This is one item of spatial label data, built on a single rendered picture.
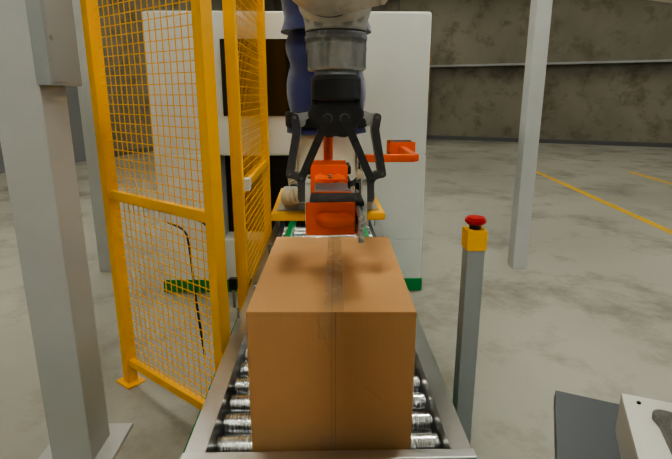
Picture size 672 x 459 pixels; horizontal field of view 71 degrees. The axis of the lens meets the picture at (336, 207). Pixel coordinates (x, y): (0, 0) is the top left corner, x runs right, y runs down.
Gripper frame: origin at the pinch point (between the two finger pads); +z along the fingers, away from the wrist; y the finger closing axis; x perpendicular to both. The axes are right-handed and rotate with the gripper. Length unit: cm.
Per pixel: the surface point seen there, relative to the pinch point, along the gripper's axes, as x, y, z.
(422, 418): -43, -26, 72
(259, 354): -29, 18, 43
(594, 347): -174, -155, 126
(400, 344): -28, -16, 40
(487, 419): -113, -72, 127
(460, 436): -30, -32, 67
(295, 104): -52, 9, -15
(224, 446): -34, 29, 73
